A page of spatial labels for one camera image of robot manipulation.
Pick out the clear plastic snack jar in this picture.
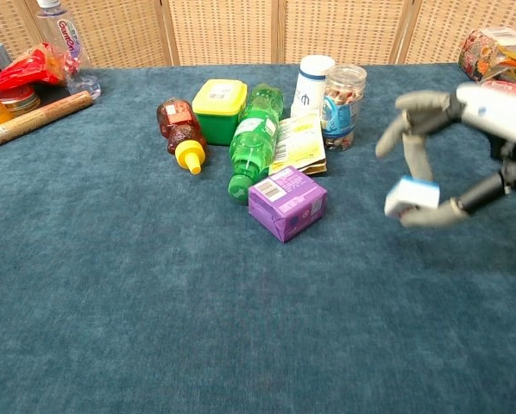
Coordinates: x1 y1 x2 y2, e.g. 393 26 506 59
321 63 368 153

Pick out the green box with yellow lid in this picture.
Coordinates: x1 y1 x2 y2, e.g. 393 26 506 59
192 78 249 147

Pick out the brown honey squeeze bottle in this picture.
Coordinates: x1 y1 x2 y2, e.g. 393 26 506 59
156 97 208 175

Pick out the white blue mahjong tile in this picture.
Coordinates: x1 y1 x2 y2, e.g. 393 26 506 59
383 175 441 220

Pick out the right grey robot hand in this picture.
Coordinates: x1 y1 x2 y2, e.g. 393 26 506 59
374 81 516 229

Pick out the teal velvet tablecloth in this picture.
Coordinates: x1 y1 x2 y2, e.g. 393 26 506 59
0 62 516 414

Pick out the wooden rolling pin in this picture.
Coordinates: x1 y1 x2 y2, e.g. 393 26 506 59
0 90 94 154

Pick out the colourful snack bag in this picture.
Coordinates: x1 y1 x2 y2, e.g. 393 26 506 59
457 26 516 87

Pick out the yellow white foil sachet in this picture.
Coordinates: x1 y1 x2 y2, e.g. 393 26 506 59
268 109 329 177

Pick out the white cylindrical bottle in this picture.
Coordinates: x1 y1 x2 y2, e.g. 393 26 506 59
290 54 337 120

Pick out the woven rattan folding screen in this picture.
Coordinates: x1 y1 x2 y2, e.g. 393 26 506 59
0 0 516 71

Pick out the purple wrapped box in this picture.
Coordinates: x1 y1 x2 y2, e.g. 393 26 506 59
247 165 329 244

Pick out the green plastic soda bottle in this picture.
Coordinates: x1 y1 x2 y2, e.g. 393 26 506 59
227 83 285 204

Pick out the clear water bottle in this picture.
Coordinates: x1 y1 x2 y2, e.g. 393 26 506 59
36 0 102 101

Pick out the round metal tin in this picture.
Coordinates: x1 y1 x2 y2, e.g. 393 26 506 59
0 84 41 114

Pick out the red plastic snack bag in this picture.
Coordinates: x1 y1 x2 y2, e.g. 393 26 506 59
0 42 67 92

